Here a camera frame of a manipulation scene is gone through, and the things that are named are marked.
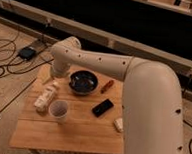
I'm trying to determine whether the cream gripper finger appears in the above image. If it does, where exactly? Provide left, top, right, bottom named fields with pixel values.
left=43, top=77, right=53, bottom=84

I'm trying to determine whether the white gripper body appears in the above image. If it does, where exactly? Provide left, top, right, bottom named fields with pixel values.
left=50, top=60, right=70, bottom=78

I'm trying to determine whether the black rectangular eraser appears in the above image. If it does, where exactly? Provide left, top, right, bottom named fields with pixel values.
left=92, top=98, right=113, bottom=117

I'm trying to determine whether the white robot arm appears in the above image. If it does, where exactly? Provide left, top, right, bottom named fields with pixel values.
left=50, top=36, right=184, bottom=154

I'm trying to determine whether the white plastic bottle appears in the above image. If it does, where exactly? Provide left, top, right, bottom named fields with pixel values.
left=33, top=81, right=60, bottom=112

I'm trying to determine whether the dark blue bowl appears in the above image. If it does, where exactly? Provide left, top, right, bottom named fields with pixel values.
left=69, top=70, right=98, bottom=96

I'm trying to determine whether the white paper cup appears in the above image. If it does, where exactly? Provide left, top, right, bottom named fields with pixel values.
left=49, top=100, right=68, bottom=123

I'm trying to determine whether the wooden table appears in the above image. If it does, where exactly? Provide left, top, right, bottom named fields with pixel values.
left=10, top=65, right=124, bottom=154

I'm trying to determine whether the brown wooden stick object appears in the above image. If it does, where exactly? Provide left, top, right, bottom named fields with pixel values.
left=100, top=80, right=114, bottom=94

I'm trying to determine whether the black floor cable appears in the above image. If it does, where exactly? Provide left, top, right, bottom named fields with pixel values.
left=0, top=23, right=57, bottom=132

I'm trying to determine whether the long wooden frame beam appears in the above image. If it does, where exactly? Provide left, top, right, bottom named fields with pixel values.
left=0, top=0, right=192, bottom=76

